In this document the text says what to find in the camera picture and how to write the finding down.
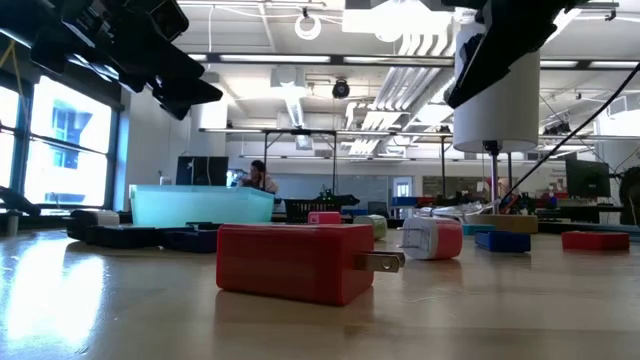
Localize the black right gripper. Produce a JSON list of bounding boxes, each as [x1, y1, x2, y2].
[[442, 0, 621, 110]]

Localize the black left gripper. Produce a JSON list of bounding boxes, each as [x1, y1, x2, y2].
[[29, 0, 224, 122]]

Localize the purple usb tester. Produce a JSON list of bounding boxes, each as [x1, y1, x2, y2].
[[158, 226, 220, 254]]

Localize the red white plug charger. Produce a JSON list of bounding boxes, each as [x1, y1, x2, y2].
[[398, 216, 464, 262]]

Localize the red cube charger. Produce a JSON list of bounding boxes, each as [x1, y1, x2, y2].
[[306, 210, 343, 227]]

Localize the green white plug charger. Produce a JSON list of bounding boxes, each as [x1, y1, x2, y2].
[[352, 214, 389, 241]]

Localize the red device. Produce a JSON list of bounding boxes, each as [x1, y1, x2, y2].
[[560, 230, 631, 253]]

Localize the white cylinder shade table lamp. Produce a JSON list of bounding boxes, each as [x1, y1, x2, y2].
[[452, 22, 542, 235]]

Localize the black computer monitor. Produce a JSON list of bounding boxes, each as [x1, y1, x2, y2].
[[565, 158, 612, 199], [175, 155, 230, 187]]

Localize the white ceiling ducts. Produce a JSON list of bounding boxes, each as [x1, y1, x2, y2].
[[344, 29, 455, 157]]

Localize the long ceiling light bar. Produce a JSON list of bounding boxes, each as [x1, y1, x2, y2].
[[187, 51, 640, 70]]

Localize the teal translucent plastic tray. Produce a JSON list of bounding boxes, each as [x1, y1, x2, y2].
[[128, 184, 276, 229]]

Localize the person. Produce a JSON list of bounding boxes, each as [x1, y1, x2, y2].
[[238, 159, 280, 195]]

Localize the large window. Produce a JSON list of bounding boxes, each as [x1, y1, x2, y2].
[[0, 74, 124, 211]]

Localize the black white plug charger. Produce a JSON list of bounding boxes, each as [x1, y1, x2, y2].
[[69, 209, 121, 229]]

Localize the teal flat device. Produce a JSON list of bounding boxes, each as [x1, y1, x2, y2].
[[460, 223, 497, 237]]

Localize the small black basket bin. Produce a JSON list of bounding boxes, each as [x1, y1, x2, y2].
[[282, 198, 347, 225]]

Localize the blue usb tester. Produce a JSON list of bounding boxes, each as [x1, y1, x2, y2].
[[473, 230, 532, 254]]

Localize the large red plug charger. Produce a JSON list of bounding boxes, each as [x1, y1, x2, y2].
[[215, 222, 407, 308]]

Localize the black background rig frame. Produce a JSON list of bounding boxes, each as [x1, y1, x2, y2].
[[198, 127, 454, 199]]

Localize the white ring light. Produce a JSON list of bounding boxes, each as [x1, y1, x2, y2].
[[293, 12, 323, 42]]

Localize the black aluminium table frame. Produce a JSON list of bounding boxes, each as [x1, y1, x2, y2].
[[0, 213, 640, 237]]

